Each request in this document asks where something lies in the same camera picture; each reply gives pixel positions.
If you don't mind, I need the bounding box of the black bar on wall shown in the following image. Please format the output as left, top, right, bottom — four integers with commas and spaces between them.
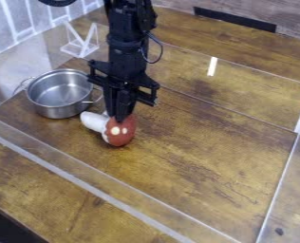
193, 7, 277, 33

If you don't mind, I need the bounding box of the small silver pot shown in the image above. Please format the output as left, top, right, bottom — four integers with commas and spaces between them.
25, 68, 103, 120

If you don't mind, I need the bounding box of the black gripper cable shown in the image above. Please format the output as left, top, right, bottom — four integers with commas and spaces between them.
138, 30, 165, 65

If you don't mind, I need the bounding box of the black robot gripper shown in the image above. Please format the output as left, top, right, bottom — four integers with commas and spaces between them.
87, 37, 161, 122

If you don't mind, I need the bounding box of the red toy mushroom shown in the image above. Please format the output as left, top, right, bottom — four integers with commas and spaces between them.
81, 111, 138, 147

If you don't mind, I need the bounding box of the clear acrylic triangle bracket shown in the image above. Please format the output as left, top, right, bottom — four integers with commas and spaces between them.
61, 22, 99, 58

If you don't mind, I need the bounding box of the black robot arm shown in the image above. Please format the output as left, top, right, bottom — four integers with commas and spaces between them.
87, 0, 162, 122

